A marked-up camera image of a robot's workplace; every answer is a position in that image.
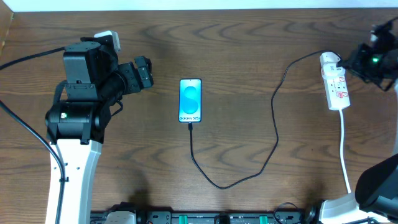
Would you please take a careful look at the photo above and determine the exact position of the black USB charging cable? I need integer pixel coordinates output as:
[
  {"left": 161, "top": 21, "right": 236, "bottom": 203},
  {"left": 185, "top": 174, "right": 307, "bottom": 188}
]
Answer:
[{"left": 187, "top": 49, "right": 344, "bottom": 190}]

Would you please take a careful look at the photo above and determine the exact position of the white power strip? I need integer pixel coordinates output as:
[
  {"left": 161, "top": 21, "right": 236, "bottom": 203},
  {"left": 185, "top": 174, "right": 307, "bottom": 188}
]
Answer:
[{"left": 321, "top": 63, "right": 351, "bottom": 111}]

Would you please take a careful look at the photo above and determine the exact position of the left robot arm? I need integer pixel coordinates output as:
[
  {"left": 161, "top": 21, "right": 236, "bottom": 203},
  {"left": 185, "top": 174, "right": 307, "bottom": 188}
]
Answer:
[{"left": 45, "top": 30, "right": 154, "bottom": 223}]

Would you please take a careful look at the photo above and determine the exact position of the black mounting rail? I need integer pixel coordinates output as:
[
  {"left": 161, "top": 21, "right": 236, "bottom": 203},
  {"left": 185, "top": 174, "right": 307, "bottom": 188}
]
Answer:
[{"left": 90, "top": 210, "right": 312, "bottom": 224}]

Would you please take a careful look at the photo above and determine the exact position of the blue Samsung Galaxy smartphone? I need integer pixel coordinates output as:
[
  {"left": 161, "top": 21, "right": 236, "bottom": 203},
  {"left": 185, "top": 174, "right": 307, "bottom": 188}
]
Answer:
[{"left": 178, "top": 78, "right": 202, "bottom": 123}]

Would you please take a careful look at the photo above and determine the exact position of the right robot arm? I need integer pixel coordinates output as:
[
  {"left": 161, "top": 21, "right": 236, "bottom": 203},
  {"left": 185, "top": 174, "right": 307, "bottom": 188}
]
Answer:
[{"left": 317, "top": 44, "right": 397, "bottom": 223}]

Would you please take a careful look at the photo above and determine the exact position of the white power strip cord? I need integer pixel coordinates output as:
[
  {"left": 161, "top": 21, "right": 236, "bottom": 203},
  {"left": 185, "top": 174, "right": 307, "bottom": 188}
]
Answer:
[{"left": 338, "top": 109, "right": 353, "bottom": 194}]

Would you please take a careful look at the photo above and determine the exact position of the white charger plug adapter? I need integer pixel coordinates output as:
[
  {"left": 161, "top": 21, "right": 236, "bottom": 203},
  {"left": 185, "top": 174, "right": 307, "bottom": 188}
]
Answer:
[{"left": 320, "top": 52, "right": 341, "bottom": 72}]

